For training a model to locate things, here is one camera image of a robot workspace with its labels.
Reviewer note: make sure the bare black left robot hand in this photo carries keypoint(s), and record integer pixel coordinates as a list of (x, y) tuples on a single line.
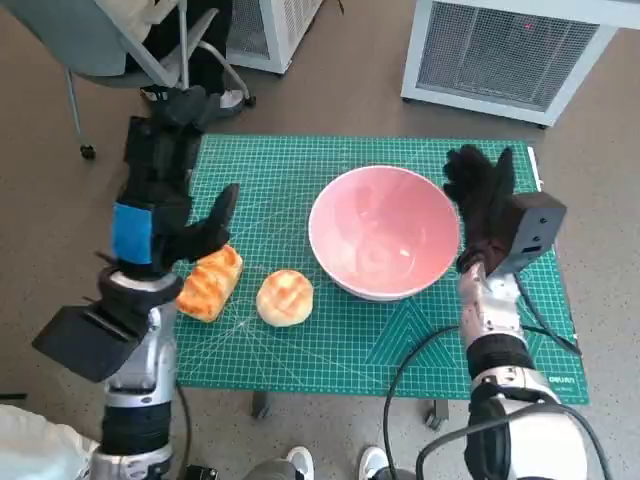
[(160, 200)]

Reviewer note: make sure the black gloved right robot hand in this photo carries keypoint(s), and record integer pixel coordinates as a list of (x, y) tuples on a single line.
[(480, 200)]

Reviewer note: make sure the long glazed toy bread loaf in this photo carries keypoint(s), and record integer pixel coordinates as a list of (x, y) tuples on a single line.
[(210, 285)]

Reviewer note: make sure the pink bowl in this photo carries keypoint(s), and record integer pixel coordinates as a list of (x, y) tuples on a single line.
[(385, 230)]

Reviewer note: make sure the round toy bread bun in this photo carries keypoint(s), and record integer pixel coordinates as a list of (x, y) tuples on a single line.
[(285, 298)]

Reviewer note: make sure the large white mesh cabinet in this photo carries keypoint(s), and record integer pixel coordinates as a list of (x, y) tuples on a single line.
[(500, 50)]

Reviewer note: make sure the person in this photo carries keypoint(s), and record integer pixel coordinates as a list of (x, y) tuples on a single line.
[(205, 50)]

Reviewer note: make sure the grey chair with metal legs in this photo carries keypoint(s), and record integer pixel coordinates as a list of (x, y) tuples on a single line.
[(50, 30)]

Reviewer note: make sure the small white mesh cabinet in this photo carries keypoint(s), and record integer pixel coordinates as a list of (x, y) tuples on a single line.
[(275, 30)]

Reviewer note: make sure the green cutting mat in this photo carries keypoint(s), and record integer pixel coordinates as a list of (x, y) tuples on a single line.
[(300, 360)]

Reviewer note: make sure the grey table leg with caster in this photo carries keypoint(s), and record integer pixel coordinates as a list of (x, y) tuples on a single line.
[(437, 415), (260, 405)]

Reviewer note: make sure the white robot body cover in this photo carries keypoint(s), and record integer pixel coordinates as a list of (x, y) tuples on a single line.
[(40, 445)]

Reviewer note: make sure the small black box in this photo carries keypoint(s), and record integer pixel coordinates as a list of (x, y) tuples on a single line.
[(201, 473)]

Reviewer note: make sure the white shoe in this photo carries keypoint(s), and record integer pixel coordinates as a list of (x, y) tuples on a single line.
[(374, 462), (301, 462)]

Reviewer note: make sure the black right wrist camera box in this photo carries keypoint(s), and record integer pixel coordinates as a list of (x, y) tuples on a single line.
[(535, 230)]

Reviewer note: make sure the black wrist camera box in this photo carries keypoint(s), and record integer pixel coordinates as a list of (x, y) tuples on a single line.
[(535, 230), (85, 345)]

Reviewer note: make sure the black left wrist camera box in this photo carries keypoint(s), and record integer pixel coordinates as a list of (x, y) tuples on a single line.
[(85, 345)]

